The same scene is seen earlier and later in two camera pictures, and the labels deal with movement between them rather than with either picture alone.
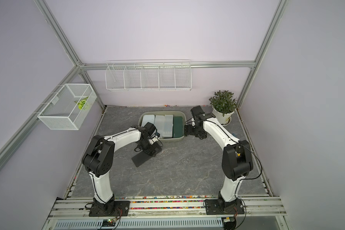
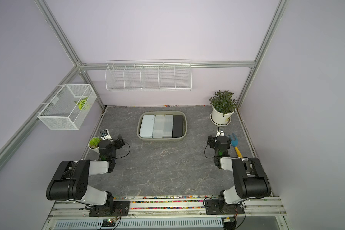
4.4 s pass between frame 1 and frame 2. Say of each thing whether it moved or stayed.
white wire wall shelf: stayed
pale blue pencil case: stayed
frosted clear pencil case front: stayed
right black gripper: moved
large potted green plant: stayed
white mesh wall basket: stayed
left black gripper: moved
